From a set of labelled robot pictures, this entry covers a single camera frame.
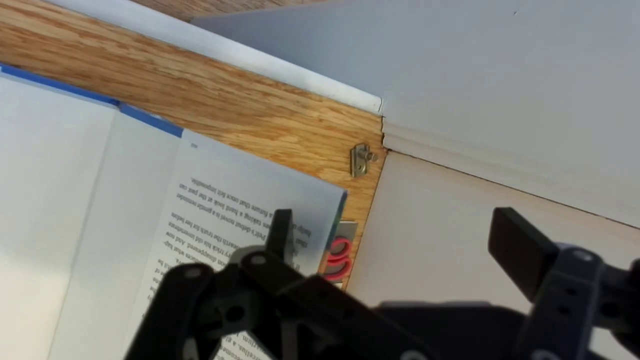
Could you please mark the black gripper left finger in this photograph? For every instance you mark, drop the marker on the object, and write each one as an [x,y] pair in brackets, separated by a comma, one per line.
[261,294]

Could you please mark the colourful hardcover book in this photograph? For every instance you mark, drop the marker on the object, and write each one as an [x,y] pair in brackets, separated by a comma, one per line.
[98,199]

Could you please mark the small metal bracket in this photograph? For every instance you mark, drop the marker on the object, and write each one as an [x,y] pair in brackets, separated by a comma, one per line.
[361,158]

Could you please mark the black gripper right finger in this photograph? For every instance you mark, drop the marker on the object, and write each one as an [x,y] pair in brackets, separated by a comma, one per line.
[573,290]

